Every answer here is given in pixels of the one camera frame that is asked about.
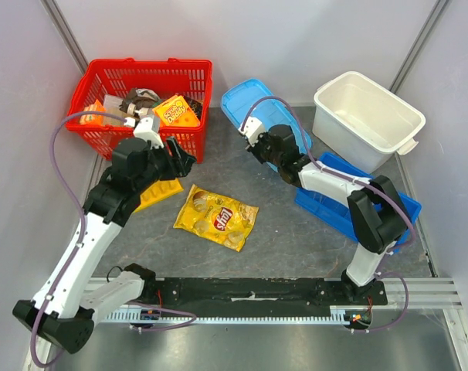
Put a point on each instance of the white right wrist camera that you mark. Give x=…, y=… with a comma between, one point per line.
x=252, y=129

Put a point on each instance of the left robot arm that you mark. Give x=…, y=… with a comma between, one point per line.
x=60, y=312

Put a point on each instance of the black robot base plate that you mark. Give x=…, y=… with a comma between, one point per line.
x=256, y=296

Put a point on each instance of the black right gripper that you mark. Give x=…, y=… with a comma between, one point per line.
x=261, y=144

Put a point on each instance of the blue divided plastic bin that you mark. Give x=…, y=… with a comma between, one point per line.
x=337, y=215

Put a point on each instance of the red plastic shopping basket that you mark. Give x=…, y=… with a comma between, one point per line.
x=189, y=78

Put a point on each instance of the white slotted cable duct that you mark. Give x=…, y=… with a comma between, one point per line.
x=140, y=316

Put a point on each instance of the orange carton in basket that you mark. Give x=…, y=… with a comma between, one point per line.
x=95, y=118

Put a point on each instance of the light blue plastic lid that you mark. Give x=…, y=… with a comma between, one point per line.
x=253, y=99

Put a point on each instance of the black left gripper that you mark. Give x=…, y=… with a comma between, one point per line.
x=180, y=165

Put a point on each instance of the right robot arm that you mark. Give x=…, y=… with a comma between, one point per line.
x=378, y=216

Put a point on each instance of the yellow test tube rack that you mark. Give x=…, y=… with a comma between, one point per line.
x=158, y=192

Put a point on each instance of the white plastic tub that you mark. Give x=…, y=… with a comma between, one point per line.
x=363, y=122

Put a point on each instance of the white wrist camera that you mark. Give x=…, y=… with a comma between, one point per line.
x=252, y=129
x=147, y=129

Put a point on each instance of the orange Scrub Daddy box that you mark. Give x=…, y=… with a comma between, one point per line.
x=176, y=112

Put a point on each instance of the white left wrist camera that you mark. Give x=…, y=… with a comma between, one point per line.
x=147, y=129

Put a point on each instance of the yellow Lays chips bag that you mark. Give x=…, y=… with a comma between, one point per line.
x=220, y=219

